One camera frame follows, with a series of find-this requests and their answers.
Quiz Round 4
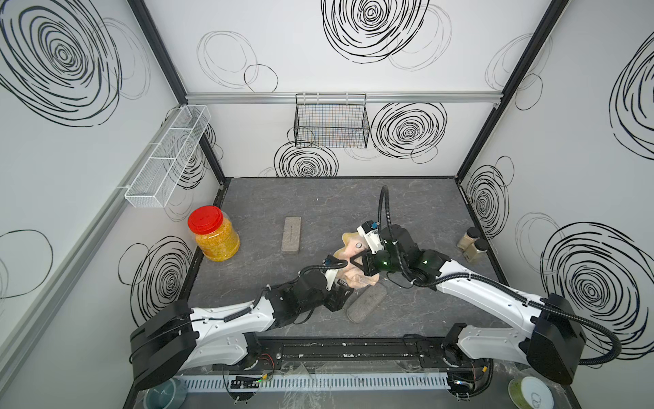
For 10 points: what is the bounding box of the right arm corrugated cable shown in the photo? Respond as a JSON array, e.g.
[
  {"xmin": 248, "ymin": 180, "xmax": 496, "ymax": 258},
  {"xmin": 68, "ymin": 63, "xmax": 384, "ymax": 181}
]
[{"xmin": 376, "ymin": 185, "xmax": 623, "ymax": 366}]

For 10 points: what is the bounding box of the brown spice bottle near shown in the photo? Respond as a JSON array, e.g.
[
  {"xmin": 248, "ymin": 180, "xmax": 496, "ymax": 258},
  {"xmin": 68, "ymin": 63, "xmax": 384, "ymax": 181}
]
[{"xmin": 463, "ymin": 239, "xmax": 490, "ymax": 263}]

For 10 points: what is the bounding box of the brown spice bottle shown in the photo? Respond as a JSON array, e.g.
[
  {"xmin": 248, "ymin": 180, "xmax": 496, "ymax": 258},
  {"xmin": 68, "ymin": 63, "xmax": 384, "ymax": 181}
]
[
  {"xmin": 456, "ymin": 227, "xmax": 481, "ymax": 252},
  {"xmin": 463, "ymin": 239, "xmax": 490, "ymax": 263}
]

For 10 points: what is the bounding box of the red lid yellow jar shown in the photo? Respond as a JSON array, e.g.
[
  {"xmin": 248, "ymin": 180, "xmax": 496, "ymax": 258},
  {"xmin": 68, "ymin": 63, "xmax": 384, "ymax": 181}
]
[{"xmin": 187, "ymin": 206, "xmax": 240, "ymax": 262}]

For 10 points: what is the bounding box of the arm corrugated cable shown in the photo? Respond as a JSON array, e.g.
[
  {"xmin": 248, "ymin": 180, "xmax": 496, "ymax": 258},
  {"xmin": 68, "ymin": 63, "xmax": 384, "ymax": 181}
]
[
  {"xmin": 376, "ymin": 185, "xmax": 623, "ymax": 366},
  {"xmin": 221, "ymin": 260, "xmax": 348, "ymax": 323}
]

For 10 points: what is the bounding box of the grey rectangular eyeglass case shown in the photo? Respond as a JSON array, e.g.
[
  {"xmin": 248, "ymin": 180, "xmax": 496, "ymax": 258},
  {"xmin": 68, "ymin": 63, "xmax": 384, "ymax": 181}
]
[{"xmin": 281, "ymin": 216, "xmax": 301, "ymax": 254}]

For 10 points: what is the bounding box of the white slotted cable duct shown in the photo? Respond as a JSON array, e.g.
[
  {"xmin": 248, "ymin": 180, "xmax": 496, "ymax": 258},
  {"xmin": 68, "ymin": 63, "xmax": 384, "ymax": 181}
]
[{"xmin": 179, "ymin": 373, "xmax": 451, "ymax": 393}]

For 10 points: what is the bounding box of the brown spice bottle far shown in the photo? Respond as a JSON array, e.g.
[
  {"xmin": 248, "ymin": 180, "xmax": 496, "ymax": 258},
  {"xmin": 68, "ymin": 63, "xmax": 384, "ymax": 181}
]
[{"xmin": 456, "ymin": 227, "xmax": 481, "ymax": 252}]

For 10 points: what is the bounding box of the white mesh shelf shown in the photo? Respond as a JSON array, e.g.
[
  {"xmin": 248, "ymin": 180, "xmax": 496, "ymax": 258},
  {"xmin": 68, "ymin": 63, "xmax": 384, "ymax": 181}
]
[{"xmin": 124, "ymin": 105, "xmax": 211, "ymax": 209}]

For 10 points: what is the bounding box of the teal tape roll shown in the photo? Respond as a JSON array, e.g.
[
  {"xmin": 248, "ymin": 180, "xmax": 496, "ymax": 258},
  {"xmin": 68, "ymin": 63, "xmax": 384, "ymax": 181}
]
[{"xmin": 143, "ymin": 378, "xmax": 187, "ymax": 409}]

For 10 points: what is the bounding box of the green tape roll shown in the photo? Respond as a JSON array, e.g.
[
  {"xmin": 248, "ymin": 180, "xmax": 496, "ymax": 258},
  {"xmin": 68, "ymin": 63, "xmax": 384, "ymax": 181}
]
[{"xmin": 508, "ymin": 377, "xmax": 555, "ymax": 409}]

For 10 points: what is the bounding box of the black wire basket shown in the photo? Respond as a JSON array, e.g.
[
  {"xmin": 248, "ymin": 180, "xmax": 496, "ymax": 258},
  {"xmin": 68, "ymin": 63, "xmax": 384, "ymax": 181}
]
[{"xmin": 293, "ymin": 93, "xmax": 371, "ymax": 149}]

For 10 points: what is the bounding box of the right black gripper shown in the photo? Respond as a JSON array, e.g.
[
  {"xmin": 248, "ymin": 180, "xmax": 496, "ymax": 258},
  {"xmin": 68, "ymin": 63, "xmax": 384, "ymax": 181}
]
[{"xmin": 348, "ymin": 246, "xmax": 406, "ymax": 277}]

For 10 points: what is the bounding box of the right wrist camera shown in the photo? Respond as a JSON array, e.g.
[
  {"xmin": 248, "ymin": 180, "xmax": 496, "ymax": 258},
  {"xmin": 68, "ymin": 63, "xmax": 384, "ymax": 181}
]
[{"xmin": 357, "ymin": 221, "xmax": 384, "ymax": 254}]

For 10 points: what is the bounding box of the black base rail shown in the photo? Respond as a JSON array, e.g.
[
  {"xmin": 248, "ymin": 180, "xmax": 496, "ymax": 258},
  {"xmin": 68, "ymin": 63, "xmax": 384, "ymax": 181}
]
[{"xmin": 142, "ymin": 336, "xmax": 532, "ymax": 370}]

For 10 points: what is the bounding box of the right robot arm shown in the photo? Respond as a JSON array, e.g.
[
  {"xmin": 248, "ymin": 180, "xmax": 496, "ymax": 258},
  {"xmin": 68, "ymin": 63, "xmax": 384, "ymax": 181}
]
[{"xmin": 337, "ymin": 223, "xmax": 623, "ymax": 385}]

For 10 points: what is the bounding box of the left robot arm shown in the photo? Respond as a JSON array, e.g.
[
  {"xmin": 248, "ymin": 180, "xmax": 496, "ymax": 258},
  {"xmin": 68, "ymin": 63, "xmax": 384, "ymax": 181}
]
[{"xmin": 129, "ymin": 267, "xmax": 354, "ymax": 390}]

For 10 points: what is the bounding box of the grey oval eyeglass case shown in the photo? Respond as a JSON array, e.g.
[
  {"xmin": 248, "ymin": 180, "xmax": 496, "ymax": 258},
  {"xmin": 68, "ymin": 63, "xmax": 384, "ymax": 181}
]
[{"xmin": 346, "ymin": 284, "xmax": 388, "ymax": 324}]

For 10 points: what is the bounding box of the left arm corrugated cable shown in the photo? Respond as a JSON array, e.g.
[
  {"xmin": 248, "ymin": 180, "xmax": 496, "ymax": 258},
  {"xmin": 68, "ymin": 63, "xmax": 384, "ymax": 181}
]
[{"xmin": 221, "ymin": 260, "xmax": 348, "ymax": 323}]

